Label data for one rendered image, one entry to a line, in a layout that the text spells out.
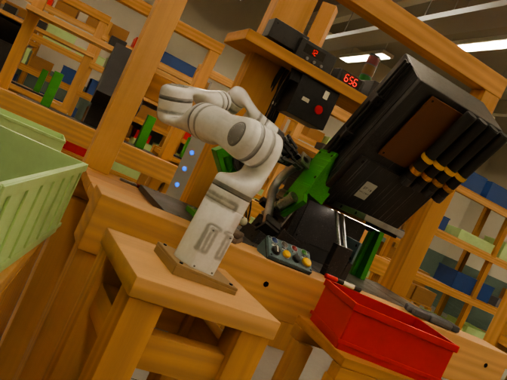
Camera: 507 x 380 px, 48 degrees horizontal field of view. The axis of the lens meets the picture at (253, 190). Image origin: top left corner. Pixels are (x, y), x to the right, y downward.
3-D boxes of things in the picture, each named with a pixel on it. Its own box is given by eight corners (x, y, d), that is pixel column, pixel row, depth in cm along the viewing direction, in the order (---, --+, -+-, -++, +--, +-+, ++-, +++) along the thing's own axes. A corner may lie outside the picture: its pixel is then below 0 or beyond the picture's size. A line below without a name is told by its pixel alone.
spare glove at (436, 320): (443, 324, 197) (446, 317, 197) (460, 335, 186) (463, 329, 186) (395, 304, 192) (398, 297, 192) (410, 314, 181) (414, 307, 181)
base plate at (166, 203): (441, 329, 201) (444, 323, 201) (161, 216, 158) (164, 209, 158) (377, 287, 240) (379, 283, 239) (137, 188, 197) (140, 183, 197)
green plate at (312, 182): (313, 217, 185) (353, 168, 187) (296, 202, 182) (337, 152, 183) (298, 210, 195) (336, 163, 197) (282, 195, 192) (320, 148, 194)
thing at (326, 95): (324, 130, 210) (341, 93, 210) (286, 111, 203) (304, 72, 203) (309, 128, 221) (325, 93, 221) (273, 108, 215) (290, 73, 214)
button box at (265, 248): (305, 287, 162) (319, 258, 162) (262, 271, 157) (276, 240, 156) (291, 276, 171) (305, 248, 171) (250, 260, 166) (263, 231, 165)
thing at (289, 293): (493, 396, 196) (511, 357, 196) (75, 249, 138) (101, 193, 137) (465, 375, 209) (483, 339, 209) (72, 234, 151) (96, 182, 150)
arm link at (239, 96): (271, 110, 186) (252, 126, 190) (238, 79, 180) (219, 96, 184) (270, 121, 181) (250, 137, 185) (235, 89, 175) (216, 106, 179)
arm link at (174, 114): (150, 120, 157) (188, 141, 136) (155, 86, 154) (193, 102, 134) (181, 123, 162) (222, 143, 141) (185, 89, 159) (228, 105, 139)
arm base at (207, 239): (219, 278, 119) (257, 206, 119) (183, 264, 114) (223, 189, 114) (201, 262, 127) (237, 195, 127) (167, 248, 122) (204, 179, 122)
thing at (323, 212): (345, 274, 213) (383, 191, 212) (278, 246, 201) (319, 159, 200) (322, 259, 230) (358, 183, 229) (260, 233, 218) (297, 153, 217)
